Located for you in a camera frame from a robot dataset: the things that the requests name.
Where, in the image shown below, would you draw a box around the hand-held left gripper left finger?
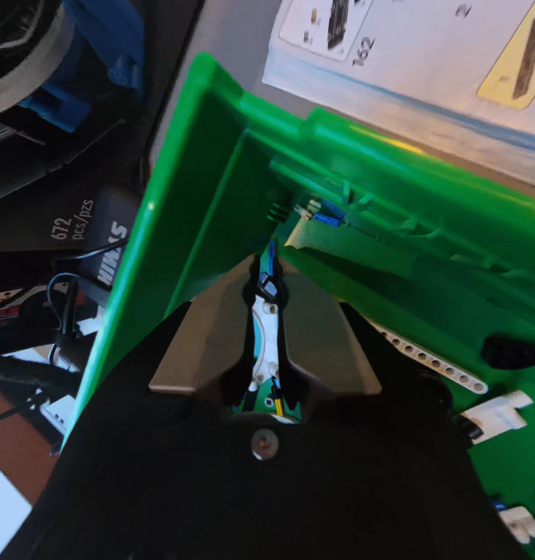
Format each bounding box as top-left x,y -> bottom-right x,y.
148,255 -> 260,405

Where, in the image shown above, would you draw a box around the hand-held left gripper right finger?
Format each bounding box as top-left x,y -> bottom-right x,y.
274,257 -> 383,410

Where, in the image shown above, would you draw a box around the small black connector piece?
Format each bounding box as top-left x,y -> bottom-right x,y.
256,271 -> 280,303

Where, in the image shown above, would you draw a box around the green plastic bin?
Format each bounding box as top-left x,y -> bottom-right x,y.
59,52 -> 535,560

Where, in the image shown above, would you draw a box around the long white holed beam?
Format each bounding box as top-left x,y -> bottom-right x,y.
368,319 -> 489,395

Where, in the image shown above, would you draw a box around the scattered small brick pieces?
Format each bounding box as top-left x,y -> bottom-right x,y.
294,198 -> 535,545

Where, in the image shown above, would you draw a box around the white curved fender piece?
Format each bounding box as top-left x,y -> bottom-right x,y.
453,391 -> 535,447

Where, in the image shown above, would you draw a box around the black wedge piece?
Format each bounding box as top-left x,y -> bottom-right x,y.
482,335 -> 535,370

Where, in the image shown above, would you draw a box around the black car set box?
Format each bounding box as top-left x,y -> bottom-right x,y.
0,0 -> 207,381

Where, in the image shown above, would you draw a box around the open instruction booklet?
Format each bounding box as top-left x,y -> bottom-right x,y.
262,0 -> 535,189

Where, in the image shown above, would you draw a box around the black power cable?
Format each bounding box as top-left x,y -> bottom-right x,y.
45,238 -> 129,366

